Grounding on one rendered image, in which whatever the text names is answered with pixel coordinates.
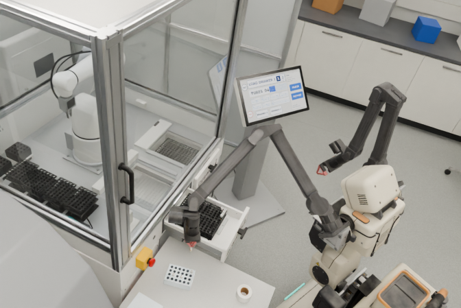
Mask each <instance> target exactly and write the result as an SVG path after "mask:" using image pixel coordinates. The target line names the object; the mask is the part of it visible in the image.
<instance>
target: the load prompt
mask: <svg viewBox="0 0 461 308"><path fill-rule="evenodd" d="M284 81H286V79H285V74H284V73H282V74H278V75H271V76H268V77H264V78H257V79H254V80H248V81H247V85H248V89H250V88H255V87H259V86H265V85H269V84H274V83H278V82H284Z"/></svg>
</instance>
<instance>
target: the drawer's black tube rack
mask: <svg viewBox="0 0 461 308"><path fill-rule="evenodd" d="M189 195H191V194H190V193H189V194H188V195H187V197H186V198H187V199H188V196H189ZM186 198H185V199H184V200H183V201H182V203H181V204H180V206H189V205H188V204H187V199H186ZM185 200H186V201H185ZM212 205H213V206H212ZM215 206H216V205H214V204H212V203H210V202H207V201H206V200H205V201H204V202H203V203H202V204H201V205H200V206H199V209H198V212H199V213H200V224H199V227H200V236H202V237H205V238H207V239H208V240H212V238H213V237H214V235H215V234H216V232H217V230H218V228H219V227H220V225H221V223H222V222H223V220H224V218H225V217H226V215H225V216H224V217H223V219H222V221H221V222H220V224H219V226H218V227H217V229H216V231H215V232H214V234H213V236H210V235H209V233H210V231H211V229H212V228H213V226H214V225H215V223H216V222H217V220H218V218H219V216H220V215H221V213H222V211H223V210H224V209H223V210H221V207H219V206H216V207H215ZM218 208H219V209H218ZM220 211H221V212H220ZM185 222H186V218H185V221H184V222H183V223H182V224H177V225H179V226H181V227H183V228H184V223H185Z"/></svg>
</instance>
